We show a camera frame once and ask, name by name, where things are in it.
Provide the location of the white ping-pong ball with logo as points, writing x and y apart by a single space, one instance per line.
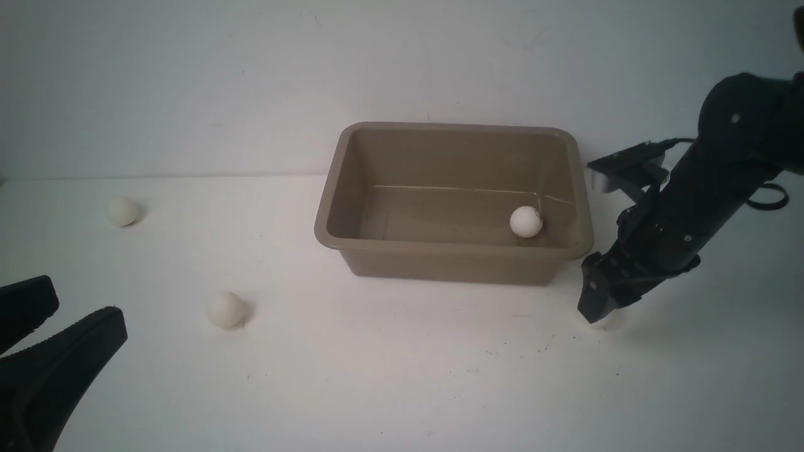
526 222

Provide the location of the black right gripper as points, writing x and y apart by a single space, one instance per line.
635 264

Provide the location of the tan plastic bin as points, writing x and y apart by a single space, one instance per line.
433 202

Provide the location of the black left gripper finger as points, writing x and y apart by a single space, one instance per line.
25 306
42 385

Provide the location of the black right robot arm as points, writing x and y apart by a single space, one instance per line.
749 132

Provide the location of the plain white ping-pong ball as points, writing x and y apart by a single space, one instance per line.
614 321

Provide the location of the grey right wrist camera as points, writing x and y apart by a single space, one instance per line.
630 171

